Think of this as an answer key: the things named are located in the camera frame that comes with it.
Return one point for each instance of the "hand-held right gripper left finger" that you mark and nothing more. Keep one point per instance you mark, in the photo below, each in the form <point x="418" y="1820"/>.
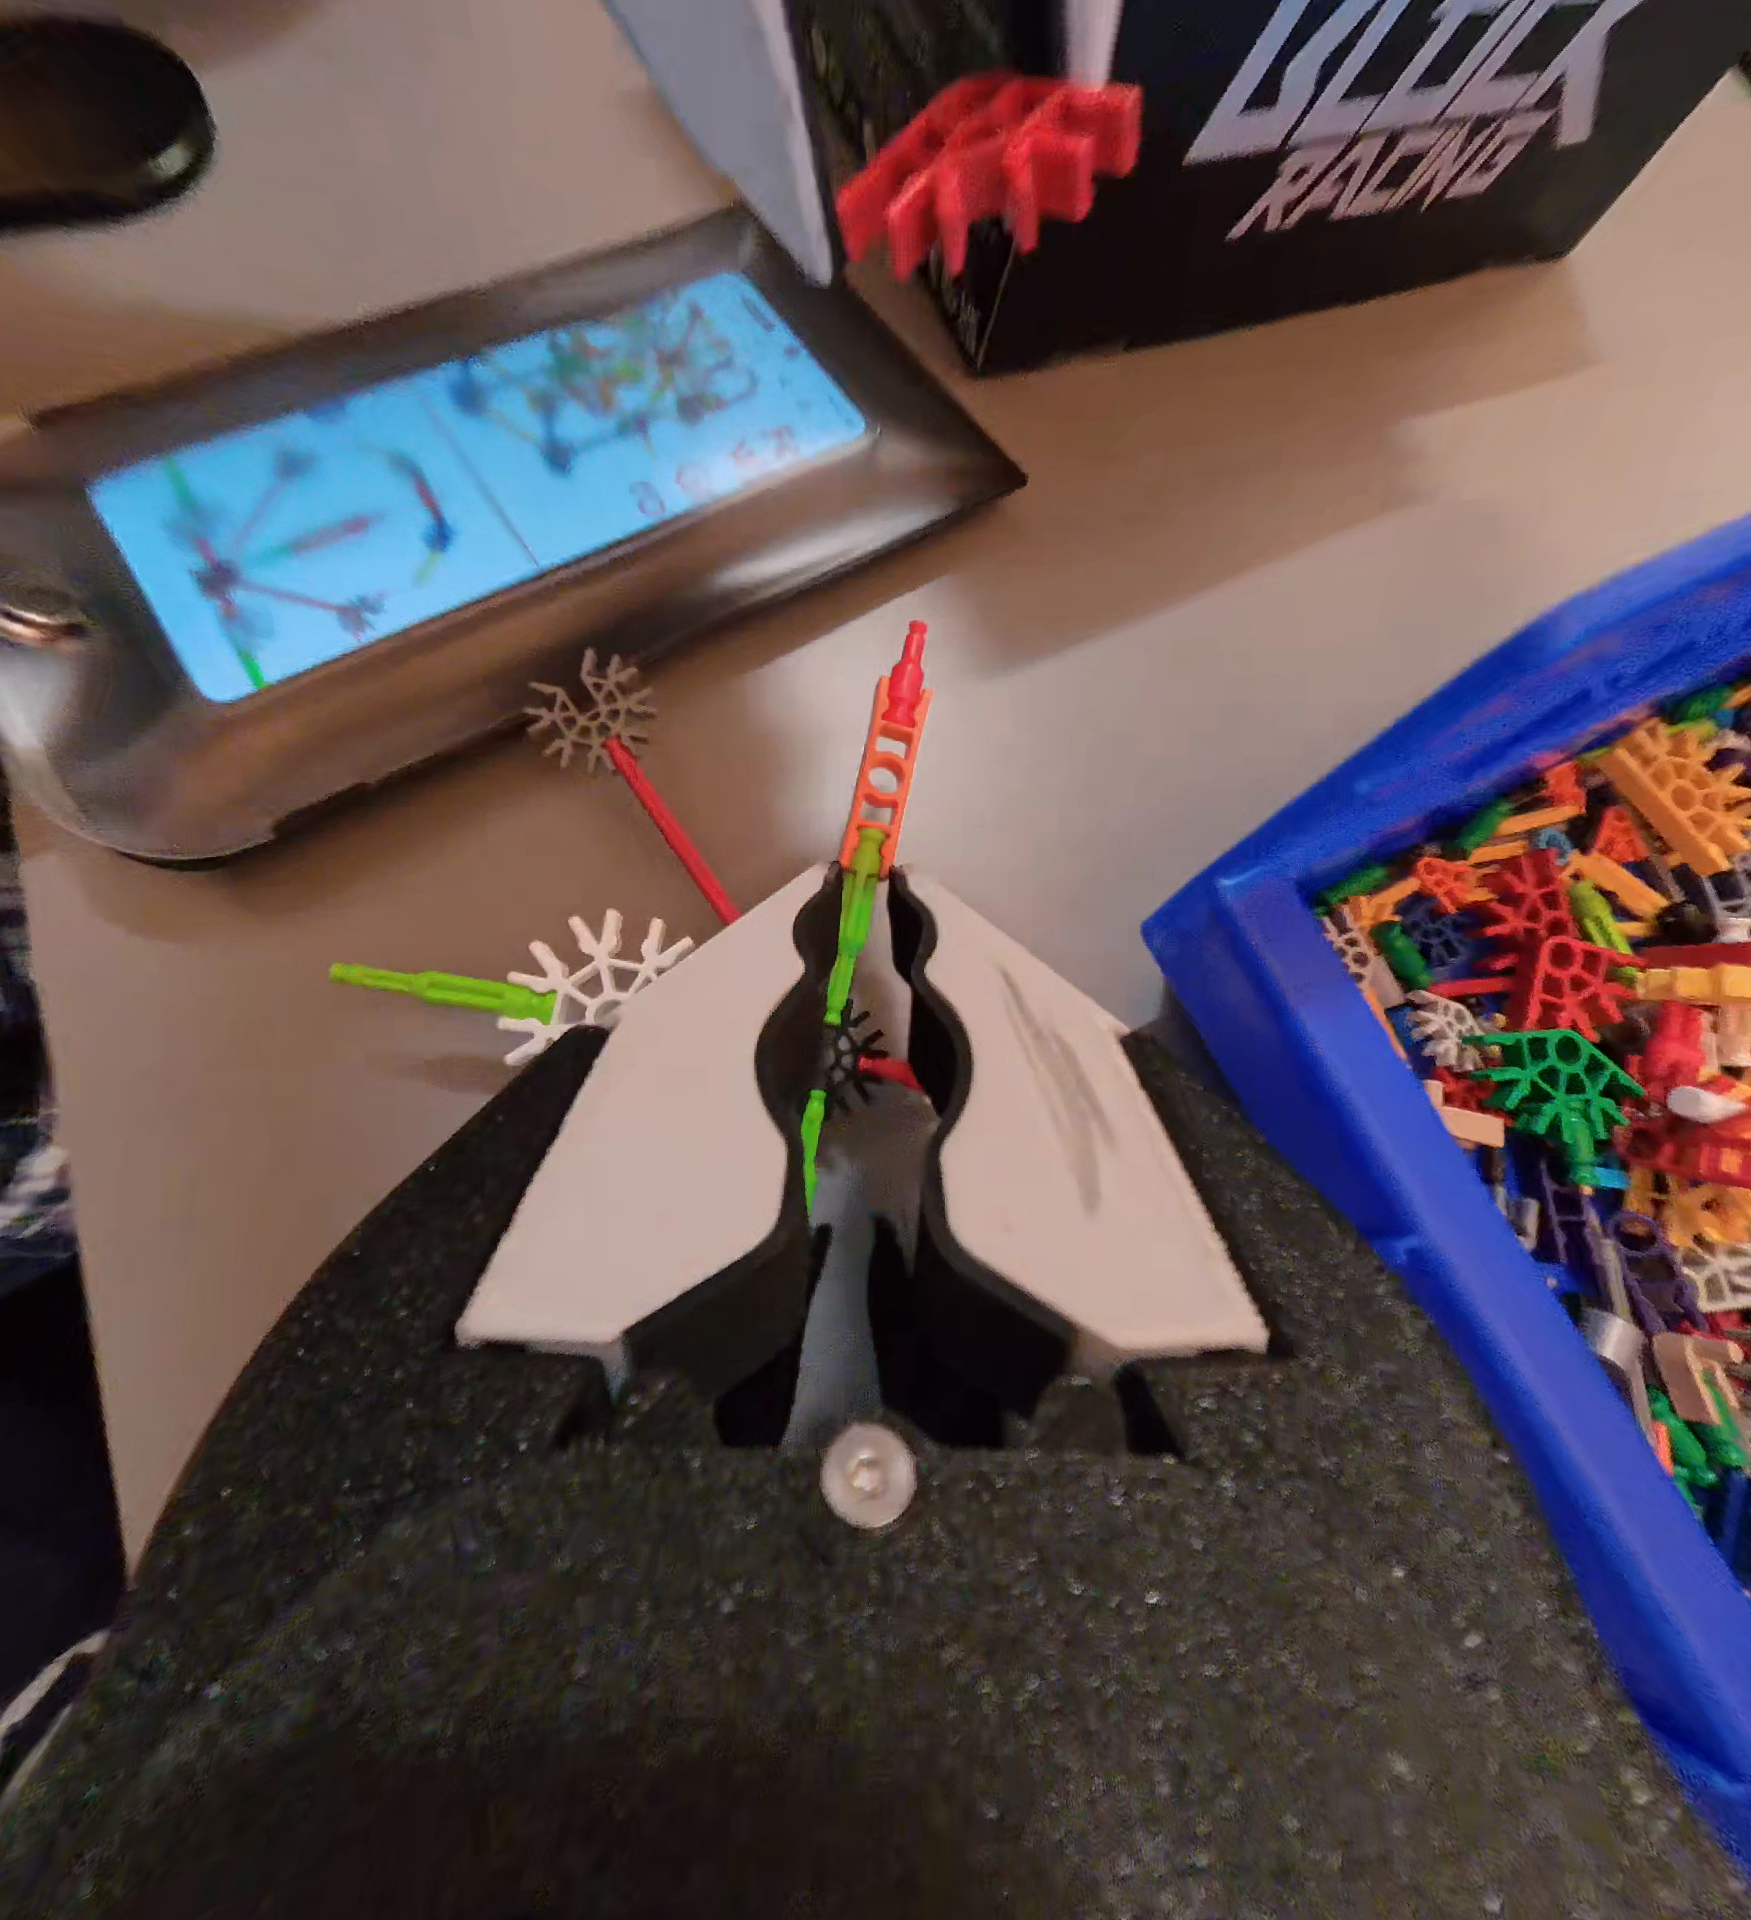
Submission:
<point x="636" y="1184"/>

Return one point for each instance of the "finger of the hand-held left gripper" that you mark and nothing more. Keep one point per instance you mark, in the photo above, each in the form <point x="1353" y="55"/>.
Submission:
<point x="733" y="106"/>
<point x="1091" y="37"/>

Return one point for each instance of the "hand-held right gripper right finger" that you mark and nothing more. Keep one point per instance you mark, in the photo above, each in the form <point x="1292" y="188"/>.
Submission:
<point x="1099" y="1201"/>

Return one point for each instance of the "red fan-shaped toy connector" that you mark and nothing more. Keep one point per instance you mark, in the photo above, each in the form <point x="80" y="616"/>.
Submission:
<point x="965" y="165"/>

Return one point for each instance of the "blue plastic bin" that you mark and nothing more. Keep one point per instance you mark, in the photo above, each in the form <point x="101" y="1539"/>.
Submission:
<point x="1339" y="1079"/>

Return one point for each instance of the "star toy rod model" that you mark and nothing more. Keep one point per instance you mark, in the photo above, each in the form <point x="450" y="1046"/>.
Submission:
<point x="881" y="795"/>

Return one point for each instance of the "short red toy rod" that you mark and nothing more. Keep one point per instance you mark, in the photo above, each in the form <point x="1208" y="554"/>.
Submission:
<point x="908" y="667"/>

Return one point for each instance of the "pile of colourful toy pieces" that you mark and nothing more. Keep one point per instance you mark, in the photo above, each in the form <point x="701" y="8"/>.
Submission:
<point x="1641" y="974"/>

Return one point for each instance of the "black cardboard box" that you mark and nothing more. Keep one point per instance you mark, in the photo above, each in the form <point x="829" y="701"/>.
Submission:
<point x="1191" y="284"/>

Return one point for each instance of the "black framed tablet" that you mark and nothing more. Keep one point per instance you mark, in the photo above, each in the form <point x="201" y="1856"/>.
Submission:
<point x="441" y="494"/>

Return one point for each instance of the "black oval object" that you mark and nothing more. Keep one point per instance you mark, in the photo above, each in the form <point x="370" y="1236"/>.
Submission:
<point x="50" y="119"/>

